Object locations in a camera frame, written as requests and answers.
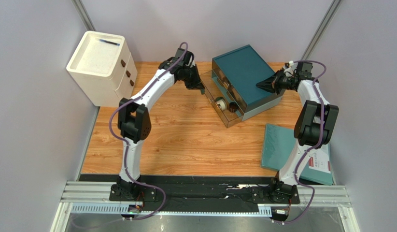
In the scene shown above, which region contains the black-lid powder jar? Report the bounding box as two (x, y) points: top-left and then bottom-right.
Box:
(216, 100), (228, 111)

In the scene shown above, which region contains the dark brown small jar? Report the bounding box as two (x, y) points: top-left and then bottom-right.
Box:
(228, 102), (238, 113)

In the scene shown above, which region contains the aluminium mounting rail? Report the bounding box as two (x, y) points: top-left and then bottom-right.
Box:
(61, 182), (352, 217)

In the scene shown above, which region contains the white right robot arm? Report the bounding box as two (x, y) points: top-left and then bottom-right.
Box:
(256, 60), (339, 203)

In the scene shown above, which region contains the white paper label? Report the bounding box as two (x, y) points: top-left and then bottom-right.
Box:
(308, 150), (331, 174)

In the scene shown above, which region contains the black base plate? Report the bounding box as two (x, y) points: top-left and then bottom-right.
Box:
(109, 184), (300, 204)

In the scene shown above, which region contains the teal flat box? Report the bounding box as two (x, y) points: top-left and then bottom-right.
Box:
(260, 124), (333, 186)

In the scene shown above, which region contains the white three-drawer cabinet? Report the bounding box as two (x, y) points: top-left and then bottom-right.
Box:
(66, 31), (138, 107)

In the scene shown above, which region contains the transparent drawer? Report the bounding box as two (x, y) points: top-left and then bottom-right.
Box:
(200, 71), (244, 128)

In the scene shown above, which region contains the teal drawer organizer box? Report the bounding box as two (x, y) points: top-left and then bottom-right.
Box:
(212, 44), (284, 121)

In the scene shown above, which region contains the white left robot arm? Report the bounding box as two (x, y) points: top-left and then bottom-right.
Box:
(110, 48), (205, 201)

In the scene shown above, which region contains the black pen on cabinet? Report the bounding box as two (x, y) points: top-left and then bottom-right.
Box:
(99, 39), (120, 46)

